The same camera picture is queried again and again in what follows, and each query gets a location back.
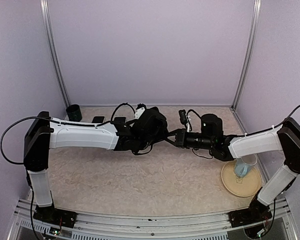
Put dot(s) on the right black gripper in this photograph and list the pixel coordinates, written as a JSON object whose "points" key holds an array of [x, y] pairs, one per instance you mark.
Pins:
{"points": [[180, 137]]}

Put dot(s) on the black phone purple edge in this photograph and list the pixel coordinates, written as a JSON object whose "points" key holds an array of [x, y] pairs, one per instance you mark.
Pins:
{"points": [[119, 119]]}

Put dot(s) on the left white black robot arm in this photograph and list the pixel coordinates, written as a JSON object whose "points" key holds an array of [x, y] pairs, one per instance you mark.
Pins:
{"points": [[148, 127]]}

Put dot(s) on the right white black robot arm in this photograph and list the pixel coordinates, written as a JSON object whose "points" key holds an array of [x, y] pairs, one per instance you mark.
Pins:
{"points": [[283, 137]]}

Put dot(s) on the light blue mug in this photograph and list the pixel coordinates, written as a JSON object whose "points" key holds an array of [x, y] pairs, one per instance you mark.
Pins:
{"points": [[244, 164]]}

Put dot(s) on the beige round plate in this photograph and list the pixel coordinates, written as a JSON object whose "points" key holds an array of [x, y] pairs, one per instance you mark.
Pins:
{"points": [[243, 187]]}

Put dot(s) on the dark green cup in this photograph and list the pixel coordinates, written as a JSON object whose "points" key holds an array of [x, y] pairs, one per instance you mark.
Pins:
{"points": [[74, 113]]}

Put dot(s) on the front aluminium rail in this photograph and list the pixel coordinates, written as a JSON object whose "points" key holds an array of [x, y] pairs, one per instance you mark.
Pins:
{"points": [[99, 226]]}

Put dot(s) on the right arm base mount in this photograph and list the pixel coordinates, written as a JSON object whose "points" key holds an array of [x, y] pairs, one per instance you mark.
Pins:
{"points": [[256, 212]]}

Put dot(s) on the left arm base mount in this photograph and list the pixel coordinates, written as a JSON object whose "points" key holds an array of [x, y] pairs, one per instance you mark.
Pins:
{"points": [[55, 216]]}

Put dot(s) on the right aluminium frame post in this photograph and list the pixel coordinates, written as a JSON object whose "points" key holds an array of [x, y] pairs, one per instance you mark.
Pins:
{"points": [[248, 53]]}

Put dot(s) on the aluminium frame post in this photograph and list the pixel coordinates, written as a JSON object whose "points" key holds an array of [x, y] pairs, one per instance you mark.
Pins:
{"points": [[44, 5], [248, 53]]}

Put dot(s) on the left aluminium frame post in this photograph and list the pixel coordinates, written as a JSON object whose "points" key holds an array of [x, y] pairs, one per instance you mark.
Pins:
{"points": [[44, 5]]}

